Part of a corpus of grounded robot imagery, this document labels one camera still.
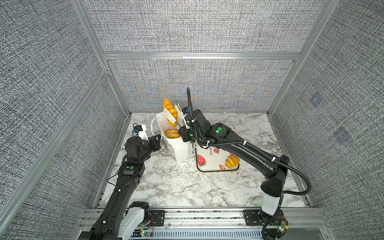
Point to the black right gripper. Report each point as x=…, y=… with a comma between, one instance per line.
x=183, y=132

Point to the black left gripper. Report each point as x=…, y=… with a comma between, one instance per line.
x=156, y=144

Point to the yellow striped bun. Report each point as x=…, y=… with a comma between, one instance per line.
x=172, y=134
x=232, y=162

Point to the white paper gift bag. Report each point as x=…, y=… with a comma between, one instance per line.
x=178, y=149

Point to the long striped croissant bread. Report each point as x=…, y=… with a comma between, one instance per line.
x=171, y=109

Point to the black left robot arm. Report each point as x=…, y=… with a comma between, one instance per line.
x=114, y=222

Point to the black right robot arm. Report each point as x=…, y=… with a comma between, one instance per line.
x=223, y=137

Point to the white strawberry tray black rim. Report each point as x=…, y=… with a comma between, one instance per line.
x=212, y=159

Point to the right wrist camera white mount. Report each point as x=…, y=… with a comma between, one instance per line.
x=185, y=113

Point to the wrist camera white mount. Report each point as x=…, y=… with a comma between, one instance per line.
x=139, y=131
x=185, y=113

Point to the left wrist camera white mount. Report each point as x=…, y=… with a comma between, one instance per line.
x=139, y=131

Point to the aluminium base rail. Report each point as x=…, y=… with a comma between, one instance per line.
x=203, y=223

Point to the aluminium cage frame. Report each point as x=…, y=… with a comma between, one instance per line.
x=72, y=72

